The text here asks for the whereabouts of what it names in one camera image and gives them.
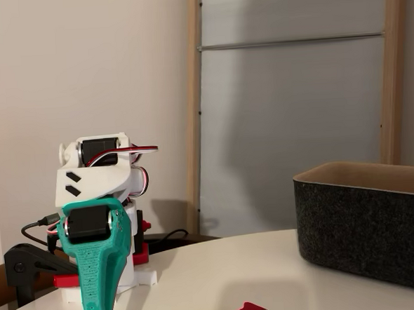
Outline black clamp with red pad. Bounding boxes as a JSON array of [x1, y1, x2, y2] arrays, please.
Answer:
[[129, 209, 154, 267], [1, 239, 84, 310]]

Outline black angled power plug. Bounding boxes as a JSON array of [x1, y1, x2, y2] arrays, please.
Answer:
[[45, 233, 59, 255]]

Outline black USB cable grey plug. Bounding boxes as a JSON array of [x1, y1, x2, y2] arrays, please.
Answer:
[[20, 213, 65, 258]]

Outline red white black servo wire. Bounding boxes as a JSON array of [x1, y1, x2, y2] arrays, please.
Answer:
[[130, 164, 150, 198], [83, 143, 161, 169]]

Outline black power cable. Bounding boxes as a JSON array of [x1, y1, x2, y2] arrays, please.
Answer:
[[142, 228, 191, 246]]

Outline thin metal shelf rod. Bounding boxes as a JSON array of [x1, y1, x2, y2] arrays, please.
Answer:
[[196, 31, 387, 53]]

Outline light wooden shelf frame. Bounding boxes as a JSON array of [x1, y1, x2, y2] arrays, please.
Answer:
[[172, 0, 414, 236]]

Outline dark grey felt box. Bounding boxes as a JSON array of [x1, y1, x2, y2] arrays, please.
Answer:
[[291, 156, 414, 303]]

